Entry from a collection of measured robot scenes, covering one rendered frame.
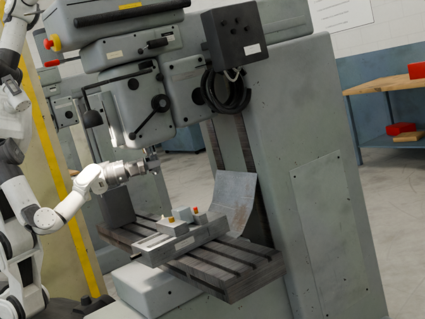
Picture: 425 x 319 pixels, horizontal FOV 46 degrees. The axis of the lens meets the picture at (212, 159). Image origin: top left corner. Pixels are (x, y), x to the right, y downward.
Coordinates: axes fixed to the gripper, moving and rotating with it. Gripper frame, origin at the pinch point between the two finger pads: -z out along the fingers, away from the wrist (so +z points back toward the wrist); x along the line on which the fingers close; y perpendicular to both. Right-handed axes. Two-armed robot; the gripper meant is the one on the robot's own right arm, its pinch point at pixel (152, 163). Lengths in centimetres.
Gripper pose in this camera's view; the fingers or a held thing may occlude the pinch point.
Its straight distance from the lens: 199.1
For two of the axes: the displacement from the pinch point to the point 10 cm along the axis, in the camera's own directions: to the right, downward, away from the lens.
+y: 2.4, 9.5, 1.8
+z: -9.6, 2.6, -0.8
